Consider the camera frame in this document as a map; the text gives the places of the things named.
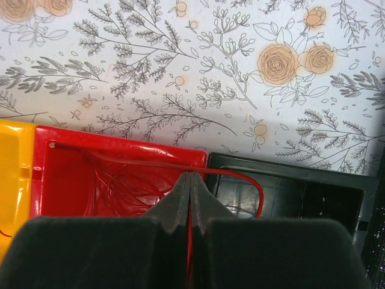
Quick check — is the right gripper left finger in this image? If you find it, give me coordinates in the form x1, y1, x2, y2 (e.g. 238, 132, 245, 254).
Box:
1, 173, 190, 288

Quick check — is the floral table mat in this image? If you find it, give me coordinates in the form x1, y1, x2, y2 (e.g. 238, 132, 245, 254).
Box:
1, 1, 384, 175

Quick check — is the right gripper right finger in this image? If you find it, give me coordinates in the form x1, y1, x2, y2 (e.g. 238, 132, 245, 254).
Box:
190, 173, 370, 288

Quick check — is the yellow bin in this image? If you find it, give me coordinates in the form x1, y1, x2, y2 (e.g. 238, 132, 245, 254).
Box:
0, 120, 35, 259

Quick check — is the right black bin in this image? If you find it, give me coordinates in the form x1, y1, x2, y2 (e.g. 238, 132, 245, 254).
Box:
206, 153, 379, 250

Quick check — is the red bin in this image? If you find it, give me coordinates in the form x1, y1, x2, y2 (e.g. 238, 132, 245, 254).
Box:
30, 126, 208, 217

